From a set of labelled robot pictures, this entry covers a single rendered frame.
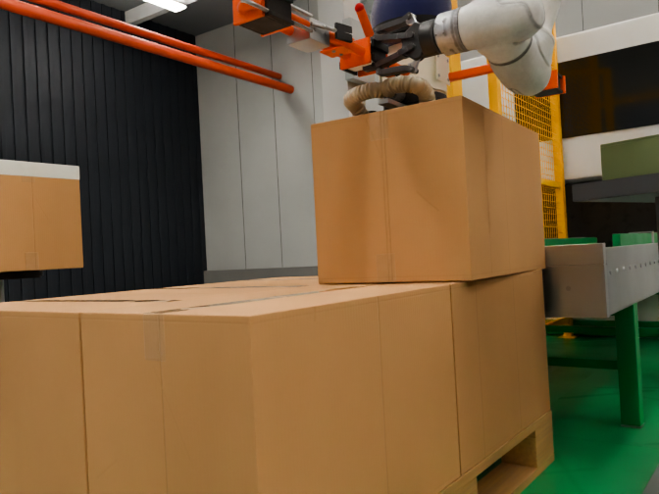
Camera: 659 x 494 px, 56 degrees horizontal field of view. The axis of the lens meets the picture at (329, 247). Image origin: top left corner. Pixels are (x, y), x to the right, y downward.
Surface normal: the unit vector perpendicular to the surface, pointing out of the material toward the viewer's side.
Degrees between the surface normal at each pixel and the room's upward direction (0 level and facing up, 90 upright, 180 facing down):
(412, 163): 90
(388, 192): 90
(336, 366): 90
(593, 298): 90
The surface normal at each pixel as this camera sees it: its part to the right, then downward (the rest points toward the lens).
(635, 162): -0.82, 0.04
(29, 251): 0.79, -0.05
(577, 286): -0.60, 0.02
